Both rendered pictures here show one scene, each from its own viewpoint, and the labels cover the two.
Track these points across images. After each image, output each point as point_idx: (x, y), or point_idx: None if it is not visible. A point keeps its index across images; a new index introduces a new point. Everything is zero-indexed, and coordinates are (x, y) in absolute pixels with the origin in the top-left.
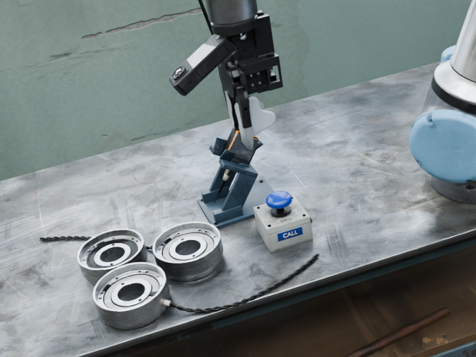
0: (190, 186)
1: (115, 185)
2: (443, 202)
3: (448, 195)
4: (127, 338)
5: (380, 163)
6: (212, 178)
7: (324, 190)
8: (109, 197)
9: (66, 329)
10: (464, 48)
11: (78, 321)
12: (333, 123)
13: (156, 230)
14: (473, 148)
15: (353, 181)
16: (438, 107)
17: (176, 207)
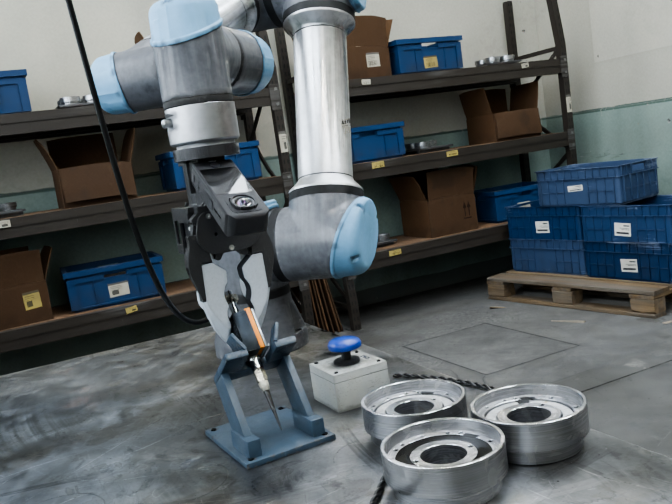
0: (186, 490)
1: None
2: (300, 351)
3: (293, 347)
4: (594, 432)
5: (202, 383)
6: (169, 477)
7: (253, 397)
8: None
9: (615, 480)
10: (337, 151)
11: (591, 476)
12: (57, 424)
13: (330, 483)
14: (374, 225)
15: (238, 388)
16: (349, 201)
17: (256, 485)
